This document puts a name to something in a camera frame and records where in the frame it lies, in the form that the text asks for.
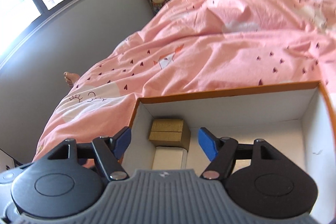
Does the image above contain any orange cardboard box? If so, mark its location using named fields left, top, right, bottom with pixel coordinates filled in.
left=117, top=80, right=336, bottom=175

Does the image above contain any pink patterned duvet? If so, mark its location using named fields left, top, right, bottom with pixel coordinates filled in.
left=34, top=0, right=335, bottom=160

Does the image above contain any white glasses case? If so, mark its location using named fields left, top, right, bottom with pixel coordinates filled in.
left=151, top=147, right=187, bottom=170

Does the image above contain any gold small box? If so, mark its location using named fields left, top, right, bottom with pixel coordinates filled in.
left=149, top=119, right=191, bottom=151

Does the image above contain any person bare foot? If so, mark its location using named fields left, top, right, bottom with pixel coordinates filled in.
left=63, top=72, right=80, bottom=88

